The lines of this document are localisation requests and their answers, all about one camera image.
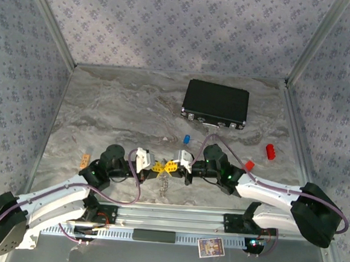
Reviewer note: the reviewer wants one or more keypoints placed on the aluminium corner post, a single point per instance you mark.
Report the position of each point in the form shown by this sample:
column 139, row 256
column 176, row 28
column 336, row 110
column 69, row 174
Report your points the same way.
column 50, row 21
column 318, row 42

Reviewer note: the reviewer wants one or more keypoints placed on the small blue cap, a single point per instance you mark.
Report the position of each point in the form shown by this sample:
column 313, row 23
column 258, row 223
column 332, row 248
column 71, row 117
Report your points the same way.
column 186, row 139

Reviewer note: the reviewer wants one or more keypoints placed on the black pad on duct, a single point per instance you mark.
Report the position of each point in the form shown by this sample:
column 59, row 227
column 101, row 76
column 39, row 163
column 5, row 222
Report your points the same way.
column 154, row 236

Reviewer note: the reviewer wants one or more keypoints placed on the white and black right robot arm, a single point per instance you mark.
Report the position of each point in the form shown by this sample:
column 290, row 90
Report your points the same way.
column 267, row 194

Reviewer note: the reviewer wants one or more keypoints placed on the small red cube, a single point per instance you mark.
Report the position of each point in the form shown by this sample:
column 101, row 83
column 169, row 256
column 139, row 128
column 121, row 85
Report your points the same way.
column 249, row 165

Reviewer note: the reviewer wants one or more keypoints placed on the aluminium mounting rail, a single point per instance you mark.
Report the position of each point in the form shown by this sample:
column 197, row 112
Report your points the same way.
column 171, row 217

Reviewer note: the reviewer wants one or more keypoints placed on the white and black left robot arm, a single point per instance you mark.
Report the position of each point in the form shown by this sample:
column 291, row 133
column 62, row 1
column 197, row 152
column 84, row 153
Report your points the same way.
column 54, row 196

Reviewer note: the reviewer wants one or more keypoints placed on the small orange tag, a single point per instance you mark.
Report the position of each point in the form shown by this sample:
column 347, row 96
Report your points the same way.
column 85, row 161

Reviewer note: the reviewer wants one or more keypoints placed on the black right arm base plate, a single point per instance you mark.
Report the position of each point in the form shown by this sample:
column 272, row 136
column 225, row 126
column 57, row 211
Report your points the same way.
column 234, row 223

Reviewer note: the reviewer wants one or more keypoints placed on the colourful picture card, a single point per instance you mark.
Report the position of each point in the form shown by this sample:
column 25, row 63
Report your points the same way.
column 211, row 247

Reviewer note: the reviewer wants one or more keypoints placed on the black hard case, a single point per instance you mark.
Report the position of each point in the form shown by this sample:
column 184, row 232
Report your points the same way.
column 216, row 102

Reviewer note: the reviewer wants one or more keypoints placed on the red ridged toy brick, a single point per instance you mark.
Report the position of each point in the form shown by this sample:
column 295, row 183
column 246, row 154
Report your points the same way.
column 271, row 151

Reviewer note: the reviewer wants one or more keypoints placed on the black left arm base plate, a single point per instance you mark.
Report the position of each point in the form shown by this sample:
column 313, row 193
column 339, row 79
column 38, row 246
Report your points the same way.
column 108, row 213

